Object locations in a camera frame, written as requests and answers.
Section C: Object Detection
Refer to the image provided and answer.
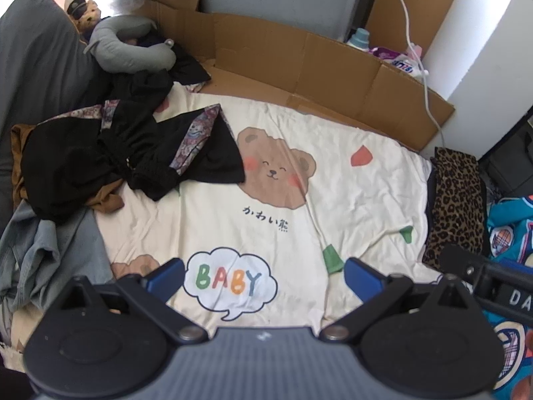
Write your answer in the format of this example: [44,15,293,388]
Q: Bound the cream bear print bed sheet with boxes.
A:
[8,79,454,367]

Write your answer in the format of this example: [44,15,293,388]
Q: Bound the purple and white refill pouch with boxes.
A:
[368,44,429,78]

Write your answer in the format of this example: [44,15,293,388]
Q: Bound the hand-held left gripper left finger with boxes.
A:
[54,258,209,344]

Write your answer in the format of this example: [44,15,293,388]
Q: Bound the plush bear toy with hat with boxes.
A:
[67,0,103,40]

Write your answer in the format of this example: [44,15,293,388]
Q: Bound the dark furniture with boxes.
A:
[479,119,533,198]

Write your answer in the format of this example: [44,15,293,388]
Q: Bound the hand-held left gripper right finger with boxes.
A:
[318,257,477,342]

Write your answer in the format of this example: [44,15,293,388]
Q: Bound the grey-blue denim garment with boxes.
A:
[0,204,113,342]

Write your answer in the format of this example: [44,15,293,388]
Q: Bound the white cable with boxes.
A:
[397,0,446,148]

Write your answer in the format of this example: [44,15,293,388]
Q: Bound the black garment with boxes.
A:
[110,44,213,105]

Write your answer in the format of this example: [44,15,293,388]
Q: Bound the dark grey pillow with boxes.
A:
[0,0,113,217]

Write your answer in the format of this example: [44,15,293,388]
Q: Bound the leopard print cloth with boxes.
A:
[422,147,488,269]

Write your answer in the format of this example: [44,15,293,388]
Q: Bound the upright cardboard panel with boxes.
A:
[366,0,471,53]

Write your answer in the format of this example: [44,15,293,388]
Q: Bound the detergent bottle with blue cap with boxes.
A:
[345,28,371,53]

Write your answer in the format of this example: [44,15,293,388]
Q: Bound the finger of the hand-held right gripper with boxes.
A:
[441,245,490,286]

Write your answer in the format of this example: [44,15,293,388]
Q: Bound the flattened cardboard box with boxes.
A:
[139,0,456,153]

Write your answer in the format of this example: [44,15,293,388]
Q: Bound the grey garment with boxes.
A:
[83,14,178,71]

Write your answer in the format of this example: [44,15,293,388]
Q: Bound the black shorts with patterned trim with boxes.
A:
[21,100,246,221]

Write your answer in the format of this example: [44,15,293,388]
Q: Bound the brown garment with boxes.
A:
[10,125,126,213]

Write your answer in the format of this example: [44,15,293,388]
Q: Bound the teal printed blanket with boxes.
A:
[485,194,533,400]

